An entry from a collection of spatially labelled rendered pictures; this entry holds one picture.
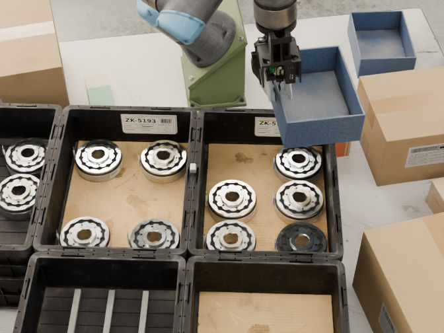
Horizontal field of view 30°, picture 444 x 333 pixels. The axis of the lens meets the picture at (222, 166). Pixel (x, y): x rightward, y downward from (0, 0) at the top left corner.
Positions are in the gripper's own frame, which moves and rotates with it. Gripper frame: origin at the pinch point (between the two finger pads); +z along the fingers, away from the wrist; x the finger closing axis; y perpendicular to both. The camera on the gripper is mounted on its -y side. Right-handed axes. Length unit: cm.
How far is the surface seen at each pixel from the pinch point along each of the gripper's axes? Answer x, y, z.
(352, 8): 58, -162, 116
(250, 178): -5.9, -3.8, 29.0
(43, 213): -49, 8, 16
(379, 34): 39, -63, 45
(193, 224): -19.5, 13.9, 19.5
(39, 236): -49, 14, 16
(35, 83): -53, -38, 23
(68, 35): -62, -160, 108
